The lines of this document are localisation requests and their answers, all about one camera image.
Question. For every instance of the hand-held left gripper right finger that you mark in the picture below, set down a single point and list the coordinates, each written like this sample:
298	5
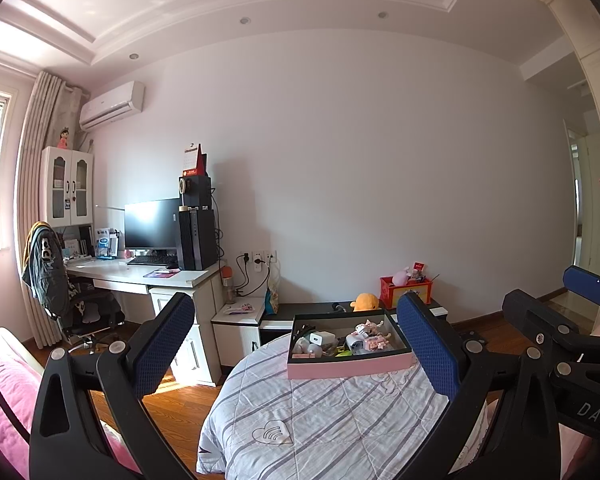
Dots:
427	345

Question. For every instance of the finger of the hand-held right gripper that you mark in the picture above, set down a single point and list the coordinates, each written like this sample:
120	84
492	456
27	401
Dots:
530	310
587	284

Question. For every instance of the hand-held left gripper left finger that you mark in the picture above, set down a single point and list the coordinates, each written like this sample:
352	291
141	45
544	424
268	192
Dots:
162	345

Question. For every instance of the pink box with dark rim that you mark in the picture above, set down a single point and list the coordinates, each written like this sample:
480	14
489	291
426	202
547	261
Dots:
350	367

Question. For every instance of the white rounded plastic object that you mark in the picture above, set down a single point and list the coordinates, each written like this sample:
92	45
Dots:
302	347

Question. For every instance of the person's pink clothing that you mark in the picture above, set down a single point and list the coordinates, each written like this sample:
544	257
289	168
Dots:
590	455

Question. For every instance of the small white-haired figurine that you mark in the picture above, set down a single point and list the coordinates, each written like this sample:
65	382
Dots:
369	327

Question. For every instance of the red printed storage box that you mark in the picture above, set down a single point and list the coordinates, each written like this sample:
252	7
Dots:
391	290

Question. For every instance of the pink-edged mouse pad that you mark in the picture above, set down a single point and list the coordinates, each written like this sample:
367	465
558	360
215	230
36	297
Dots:
162	273

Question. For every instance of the pink plush toy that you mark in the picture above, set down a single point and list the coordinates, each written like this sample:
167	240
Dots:
401	276

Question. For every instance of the orange octopus plush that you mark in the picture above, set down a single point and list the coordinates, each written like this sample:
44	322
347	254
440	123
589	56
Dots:
365	302

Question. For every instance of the black office chair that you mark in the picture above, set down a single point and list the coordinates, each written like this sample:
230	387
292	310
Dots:
95	310

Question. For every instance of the small red packet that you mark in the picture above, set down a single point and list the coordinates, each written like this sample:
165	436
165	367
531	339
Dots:
418	267

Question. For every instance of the white desk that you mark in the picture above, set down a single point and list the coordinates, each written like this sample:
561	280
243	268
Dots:
120	274

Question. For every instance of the yellow-green plastic item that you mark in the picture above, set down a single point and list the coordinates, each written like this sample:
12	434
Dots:
345	352

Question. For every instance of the white printed pouch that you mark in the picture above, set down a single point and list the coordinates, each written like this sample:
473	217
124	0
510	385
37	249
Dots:
237	308

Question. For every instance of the black keyboard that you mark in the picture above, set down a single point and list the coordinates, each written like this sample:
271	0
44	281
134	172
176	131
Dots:
150	260

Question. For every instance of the bottle with orange cap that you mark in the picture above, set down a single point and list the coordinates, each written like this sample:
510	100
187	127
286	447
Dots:
228	285

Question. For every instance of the white cube charger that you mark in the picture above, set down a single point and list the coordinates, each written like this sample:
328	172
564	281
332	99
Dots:
322	339

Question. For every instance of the black computer tower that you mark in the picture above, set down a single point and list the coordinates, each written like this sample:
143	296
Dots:
197	240

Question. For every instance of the blue-and-white packet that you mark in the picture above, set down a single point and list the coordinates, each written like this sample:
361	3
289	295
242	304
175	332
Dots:
106	242

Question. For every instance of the blue snack bag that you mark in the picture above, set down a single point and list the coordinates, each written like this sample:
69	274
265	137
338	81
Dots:
271	300

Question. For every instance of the black computer monitor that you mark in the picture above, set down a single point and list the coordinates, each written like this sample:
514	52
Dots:
152	225

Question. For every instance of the white striped quilt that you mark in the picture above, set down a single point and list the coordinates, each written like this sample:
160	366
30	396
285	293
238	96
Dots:
330	425

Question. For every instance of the low black-and-white cabinet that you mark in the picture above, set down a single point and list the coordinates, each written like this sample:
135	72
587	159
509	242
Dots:
305	308

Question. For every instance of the dark printed jacket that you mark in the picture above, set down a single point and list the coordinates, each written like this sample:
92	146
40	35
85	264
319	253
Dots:
45	270

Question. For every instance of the black box with round dial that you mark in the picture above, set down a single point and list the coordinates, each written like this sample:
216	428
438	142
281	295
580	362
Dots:
200	192

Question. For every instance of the pink blanket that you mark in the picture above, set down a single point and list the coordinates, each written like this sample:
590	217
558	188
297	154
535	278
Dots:
0	410

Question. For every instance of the red desk calendar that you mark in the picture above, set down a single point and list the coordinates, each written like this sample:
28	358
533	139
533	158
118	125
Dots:
198	162

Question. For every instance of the white glass-door cabinet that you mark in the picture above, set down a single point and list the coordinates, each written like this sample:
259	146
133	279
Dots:
67	155

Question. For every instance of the beige curtain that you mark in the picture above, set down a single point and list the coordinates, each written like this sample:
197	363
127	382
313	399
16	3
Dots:
35	160

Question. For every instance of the pink doll figure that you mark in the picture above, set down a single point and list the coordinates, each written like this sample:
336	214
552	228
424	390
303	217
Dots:
64	139

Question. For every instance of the white air conditioner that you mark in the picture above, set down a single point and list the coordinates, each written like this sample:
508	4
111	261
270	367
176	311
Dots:
112	105

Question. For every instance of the white door frame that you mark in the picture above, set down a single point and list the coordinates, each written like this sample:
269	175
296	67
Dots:
595	85

